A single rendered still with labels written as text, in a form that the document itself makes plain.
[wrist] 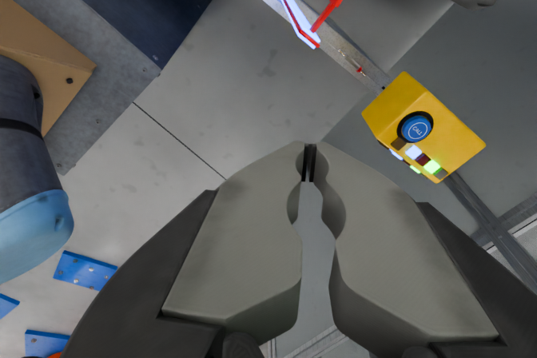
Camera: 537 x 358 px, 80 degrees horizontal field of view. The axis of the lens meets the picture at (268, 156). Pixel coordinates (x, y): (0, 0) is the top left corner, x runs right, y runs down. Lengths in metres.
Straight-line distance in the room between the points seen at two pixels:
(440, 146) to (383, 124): 0.10
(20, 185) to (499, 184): 0.96
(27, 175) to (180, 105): 1.32
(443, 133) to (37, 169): 0.54
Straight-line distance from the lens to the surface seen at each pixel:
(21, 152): 0.43
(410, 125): 0.53
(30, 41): 0.54
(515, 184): 0.99
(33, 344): 3.73
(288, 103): 1.65
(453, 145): 0.59
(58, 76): 0.54
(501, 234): 0.94
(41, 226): 0.39
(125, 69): 0.56
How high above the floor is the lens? 1.50
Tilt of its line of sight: 56 degrees down
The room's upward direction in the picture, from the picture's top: 176 degrees clockwise
